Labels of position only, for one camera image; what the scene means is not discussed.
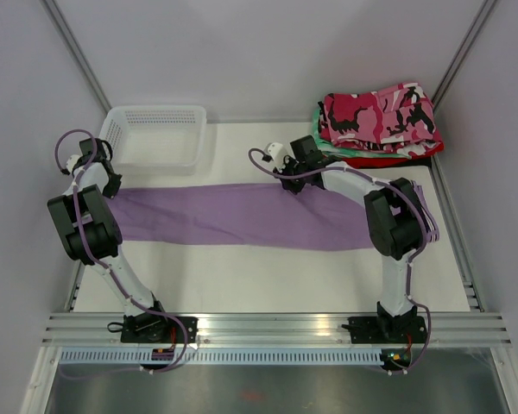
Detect left aluminium frame post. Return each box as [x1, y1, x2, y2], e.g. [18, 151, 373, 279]
[40, 0, 112, 116]

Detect red folded trousers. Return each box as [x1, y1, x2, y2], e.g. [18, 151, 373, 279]
[343, 141, 445, 169]

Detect green tie-dye folded trousers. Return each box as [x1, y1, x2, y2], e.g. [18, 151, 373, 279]
[312, 109, 412, 161]

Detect pink camouflage trousers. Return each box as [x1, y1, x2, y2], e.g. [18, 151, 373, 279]
[319, 82, 443, 158]

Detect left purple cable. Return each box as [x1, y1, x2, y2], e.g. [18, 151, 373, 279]
[54, 129, 189, 372]

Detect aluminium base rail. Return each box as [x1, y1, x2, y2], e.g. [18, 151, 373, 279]
[41, 311, 512, 348]

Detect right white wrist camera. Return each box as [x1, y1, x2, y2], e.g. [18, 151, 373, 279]
[262, 142, 287, 165]

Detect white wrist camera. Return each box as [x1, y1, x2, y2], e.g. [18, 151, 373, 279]
[66, 154, 81, 173]
[262, 142, 287, 165]

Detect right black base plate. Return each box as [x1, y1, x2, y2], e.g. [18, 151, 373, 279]
[342, 316, 427, 345]

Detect right aluminium frame post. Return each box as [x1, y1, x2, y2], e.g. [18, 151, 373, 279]
[433, 0, 500, 108]

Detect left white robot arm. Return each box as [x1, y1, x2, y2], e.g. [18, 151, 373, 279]
[47, 136, 176, 343]

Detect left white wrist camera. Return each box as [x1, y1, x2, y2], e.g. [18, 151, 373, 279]
[66, 154, 81, 173]

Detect aluminium frame post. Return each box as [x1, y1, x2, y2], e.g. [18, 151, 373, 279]
[40, 0, 112, 116]
[433, 0, 500, 108]

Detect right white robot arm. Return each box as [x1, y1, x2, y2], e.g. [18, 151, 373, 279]
[262, 135, 428, 343]

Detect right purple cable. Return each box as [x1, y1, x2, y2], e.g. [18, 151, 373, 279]
[246, 147, 435, 374]

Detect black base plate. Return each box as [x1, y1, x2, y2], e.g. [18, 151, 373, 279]
[342, 316, 427, 345]
[120, 313, 198, 344]

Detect lilac trousers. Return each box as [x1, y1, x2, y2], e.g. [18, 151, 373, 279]
[108, 184, 372, 252]

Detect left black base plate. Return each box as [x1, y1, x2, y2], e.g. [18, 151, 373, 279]
[120, 313, 198, 344]

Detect purple cable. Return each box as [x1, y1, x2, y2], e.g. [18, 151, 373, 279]
[54, 129, 189, 372]
[246, 147, 435, 374]

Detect white plastic basket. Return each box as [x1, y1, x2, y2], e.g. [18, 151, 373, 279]
[99, 105, 207, 176]

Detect white slotted cable duct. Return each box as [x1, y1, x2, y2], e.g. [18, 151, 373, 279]
[58, 348, 411, 367]

